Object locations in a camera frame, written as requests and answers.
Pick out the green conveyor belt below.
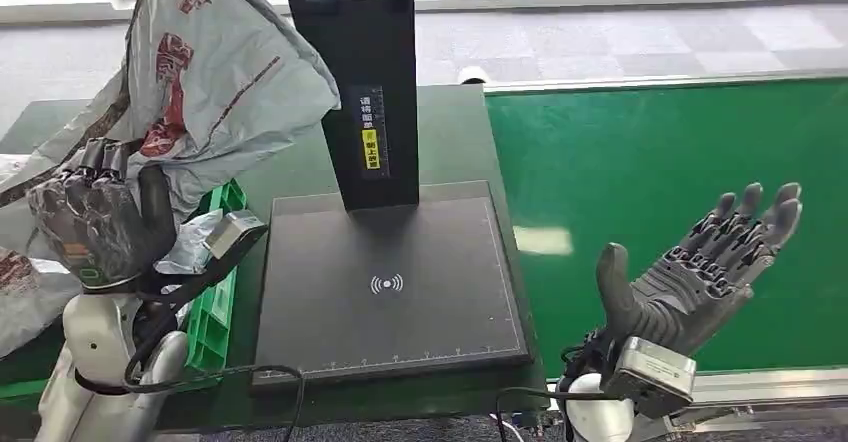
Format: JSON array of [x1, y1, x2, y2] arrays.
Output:
[[485, 79, 848, 377]]

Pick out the green plastic crate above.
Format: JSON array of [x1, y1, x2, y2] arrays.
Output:
[[0, 179, 248, 404]]

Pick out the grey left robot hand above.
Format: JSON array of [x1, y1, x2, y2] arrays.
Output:
[[27, 137, 179, 291]]

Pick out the grey plastic parcel bag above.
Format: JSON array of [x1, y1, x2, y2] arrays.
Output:
[[0, 0, 342, 228], [153, 208, 223, 276]]

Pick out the aluminium conveyor rail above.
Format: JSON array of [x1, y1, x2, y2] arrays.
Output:
[[549, 367, 848, 427]]

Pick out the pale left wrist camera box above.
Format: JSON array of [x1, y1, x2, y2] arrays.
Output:
[[203, 210, 270, 261]]

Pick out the black scanner column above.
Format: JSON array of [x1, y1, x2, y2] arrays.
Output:
[[276, 0, 421, 212]]

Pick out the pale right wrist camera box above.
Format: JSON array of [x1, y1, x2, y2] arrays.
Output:
[[601, 336, 698, 420]]

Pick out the white conveyor roller end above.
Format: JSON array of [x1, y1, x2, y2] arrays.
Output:
[[457, 64, 493, 86]]

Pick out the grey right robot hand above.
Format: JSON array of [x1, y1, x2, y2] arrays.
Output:
[[594, 182, 804, 359]]

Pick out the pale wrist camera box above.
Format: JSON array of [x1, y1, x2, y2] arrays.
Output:
[[203, 210, 270, 261], [601, 336, 698, 420]]

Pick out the thin white cable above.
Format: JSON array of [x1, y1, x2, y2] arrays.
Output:
[[490, 414, 525, 442]]

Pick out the white parcel with red print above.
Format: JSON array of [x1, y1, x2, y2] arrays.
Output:
[[0, 246, 82, 359]]

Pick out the yellow and black warning sticker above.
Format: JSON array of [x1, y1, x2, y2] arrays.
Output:
[[349, 85, 391, 180]]

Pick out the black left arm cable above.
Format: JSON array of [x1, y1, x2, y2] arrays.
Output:
[[122, 279, 307, 442]]

